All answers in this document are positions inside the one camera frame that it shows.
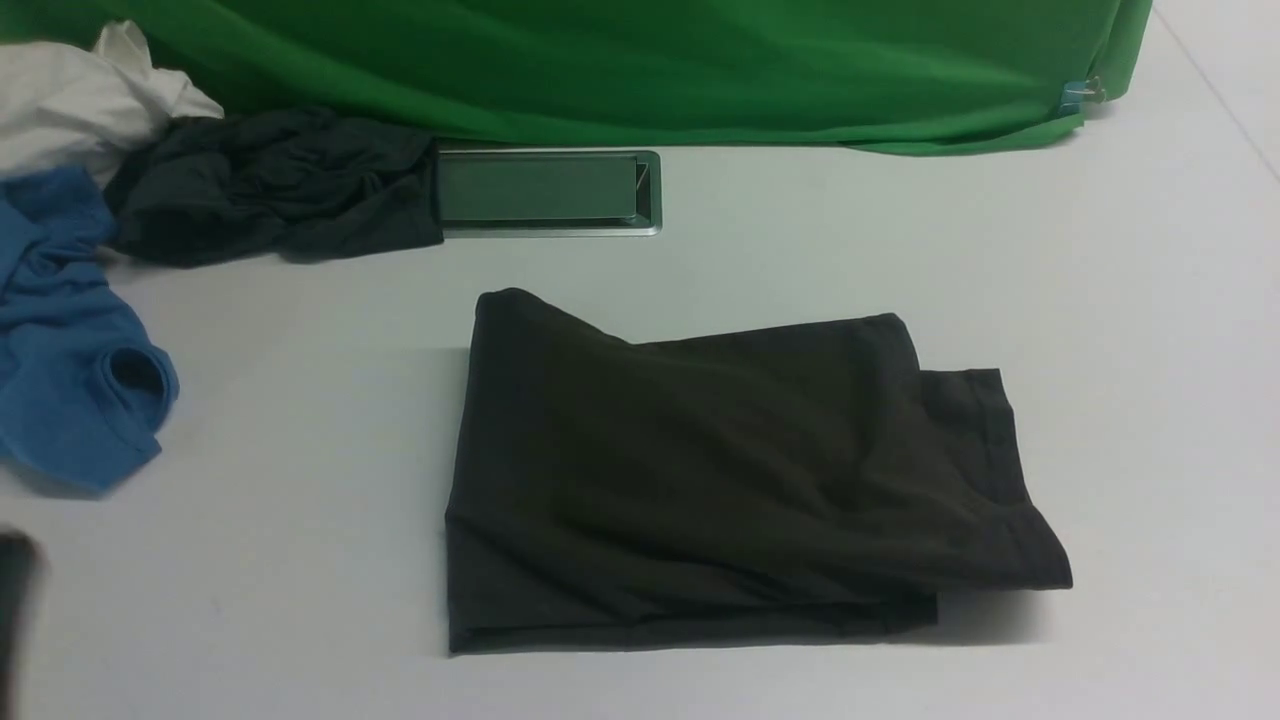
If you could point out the dark teal crumpled shirt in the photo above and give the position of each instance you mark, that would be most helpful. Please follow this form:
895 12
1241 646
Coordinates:
306 184

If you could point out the dark gray long-sleeve shirt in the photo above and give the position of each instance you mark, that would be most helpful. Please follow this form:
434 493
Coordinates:
809 482

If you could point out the green backdrop cloth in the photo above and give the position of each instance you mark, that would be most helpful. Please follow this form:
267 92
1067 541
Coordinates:
908 78

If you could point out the blue crumpled shirt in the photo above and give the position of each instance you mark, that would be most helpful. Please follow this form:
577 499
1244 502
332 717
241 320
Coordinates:
84 391

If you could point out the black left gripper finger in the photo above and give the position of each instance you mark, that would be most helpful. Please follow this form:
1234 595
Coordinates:
20 566

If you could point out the dark green flat tray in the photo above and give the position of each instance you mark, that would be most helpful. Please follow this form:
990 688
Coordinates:
529 193

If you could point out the white crumpled shirt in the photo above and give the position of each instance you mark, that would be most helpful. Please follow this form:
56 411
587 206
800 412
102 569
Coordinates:
62 106

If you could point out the blue binder clip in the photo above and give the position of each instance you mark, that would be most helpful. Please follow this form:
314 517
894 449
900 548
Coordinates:
1077 96

